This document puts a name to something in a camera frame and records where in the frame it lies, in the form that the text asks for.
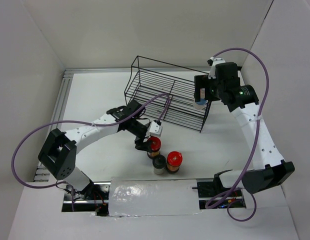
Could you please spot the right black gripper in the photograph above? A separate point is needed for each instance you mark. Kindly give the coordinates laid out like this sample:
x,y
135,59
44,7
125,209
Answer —
x,y
202,81

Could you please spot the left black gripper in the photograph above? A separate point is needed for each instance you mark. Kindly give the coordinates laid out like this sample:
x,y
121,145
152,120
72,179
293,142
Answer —
x,y
140,145

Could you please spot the red lid spice jar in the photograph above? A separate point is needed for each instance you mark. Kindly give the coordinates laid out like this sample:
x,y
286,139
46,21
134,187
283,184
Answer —
x,y
155,146
174,161

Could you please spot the silver lid white bottle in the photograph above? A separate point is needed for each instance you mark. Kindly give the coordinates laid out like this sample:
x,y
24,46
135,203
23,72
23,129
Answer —
x,y
200,105

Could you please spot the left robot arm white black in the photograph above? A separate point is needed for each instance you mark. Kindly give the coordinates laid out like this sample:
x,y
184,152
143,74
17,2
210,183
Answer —
x,y
59,151

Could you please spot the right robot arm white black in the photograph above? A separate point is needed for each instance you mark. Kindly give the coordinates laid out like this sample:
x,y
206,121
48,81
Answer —
x,y
268,167

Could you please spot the black lid white bottle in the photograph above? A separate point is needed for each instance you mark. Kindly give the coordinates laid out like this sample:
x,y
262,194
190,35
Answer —
x,y
159,163

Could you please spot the white foil tape sheet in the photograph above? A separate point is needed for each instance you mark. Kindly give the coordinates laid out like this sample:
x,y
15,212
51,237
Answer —
x,y
153,198

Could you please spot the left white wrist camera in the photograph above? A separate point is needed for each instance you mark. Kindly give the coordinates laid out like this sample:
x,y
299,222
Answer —
x,y
154,130

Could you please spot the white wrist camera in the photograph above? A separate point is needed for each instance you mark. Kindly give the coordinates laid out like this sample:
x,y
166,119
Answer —
x,y
154,130
213,62

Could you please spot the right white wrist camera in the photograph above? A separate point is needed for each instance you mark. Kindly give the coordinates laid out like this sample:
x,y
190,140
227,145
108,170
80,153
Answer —
x,y
213,62

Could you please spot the black wire rack basket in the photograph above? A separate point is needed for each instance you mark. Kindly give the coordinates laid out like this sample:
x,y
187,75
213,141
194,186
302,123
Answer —
x,y
174,88

